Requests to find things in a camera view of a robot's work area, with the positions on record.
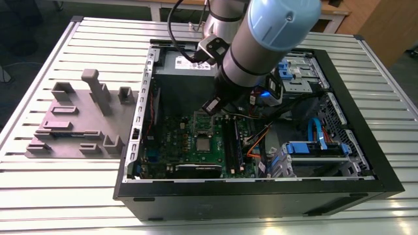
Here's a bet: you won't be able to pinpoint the CPU with silver top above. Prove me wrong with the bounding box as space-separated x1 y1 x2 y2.
195 138 212 151

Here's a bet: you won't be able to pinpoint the CPU socket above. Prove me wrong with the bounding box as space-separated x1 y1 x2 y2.
194 134 218 154

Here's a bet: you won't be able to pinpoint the grey power supply unit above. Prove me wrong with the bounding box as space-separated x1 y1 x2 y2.
152 50 218 116

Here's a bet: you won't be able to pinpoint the metal socket cover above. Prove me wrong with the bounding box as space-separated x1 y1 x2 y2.
194 111 215 135

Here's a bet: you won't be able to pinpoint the black RAM slot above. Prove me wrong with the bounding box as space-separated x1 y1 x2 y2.
227 117 236 171

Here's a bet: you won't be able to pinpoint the metal drive bay cage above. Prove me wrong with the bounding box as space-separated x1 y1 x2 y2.
270 50 328 106

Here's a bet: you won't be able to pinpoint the green motherboard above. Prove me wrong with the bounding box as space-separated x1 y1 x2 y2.
140 107 259 178

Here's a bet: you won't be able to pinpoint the hard disk in blue carrier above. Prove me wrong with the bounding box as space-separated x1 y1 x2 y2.
282 141 350 158

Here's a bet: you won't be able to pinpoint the black graphics card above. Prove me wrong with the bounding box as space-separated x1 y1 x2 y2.
166 163 223 179

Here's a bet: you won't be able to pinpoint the metal disk bay cage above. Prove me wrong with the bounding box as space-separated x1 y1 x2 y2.
266 146 375 178

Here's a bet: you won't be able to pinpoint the white-framed desk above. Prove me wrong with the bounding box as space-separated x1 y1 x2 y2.
52 0 210 23

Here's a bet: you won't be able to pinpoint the black PC case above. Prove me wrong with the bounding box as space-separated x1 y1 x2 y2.
112 38 405 221

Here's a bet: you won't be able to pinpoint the wooden desk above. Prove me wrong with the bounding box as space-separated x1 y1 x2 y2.
318 0 353 35

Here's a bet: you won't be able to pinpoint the grey printed parts rack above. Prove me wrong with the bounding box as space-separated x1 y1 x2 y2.
25 69 140 159

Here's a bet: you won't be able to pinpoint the RAM stick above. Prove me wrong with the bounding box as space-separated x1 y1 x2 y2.
51 132 99 138

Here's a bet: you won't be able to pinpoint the wooden cabinet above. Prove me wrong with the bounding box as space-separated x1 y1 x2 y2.
335 0 418 71

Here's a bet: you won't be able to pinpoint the coloured power wire bundle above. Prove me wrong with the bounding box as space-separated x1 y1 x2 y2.
224 107 267 120

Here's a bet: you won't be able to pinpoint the black wire bundle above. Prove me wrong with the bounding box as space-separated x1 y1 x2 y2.
244 94 327 145

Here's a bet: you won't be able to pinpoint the wrist camera on printed mount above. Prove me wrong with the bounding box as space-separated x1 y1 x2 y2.
196 34 231 65

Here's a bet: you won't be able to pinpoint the orange wires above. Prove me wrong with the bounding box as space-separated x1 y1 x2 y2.
244 144 263 159

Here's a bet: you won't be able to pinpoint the black cable with metal plug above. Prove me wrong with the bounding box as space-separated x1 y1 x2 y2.
188 0 210 31

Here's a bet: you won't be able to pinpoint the blue data wire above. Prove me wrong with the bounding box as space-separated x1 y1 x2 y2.
306 117 328 150

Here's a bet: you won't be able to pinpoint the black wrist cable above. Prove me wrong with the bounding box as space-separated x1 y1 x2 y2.
167 0 204 65

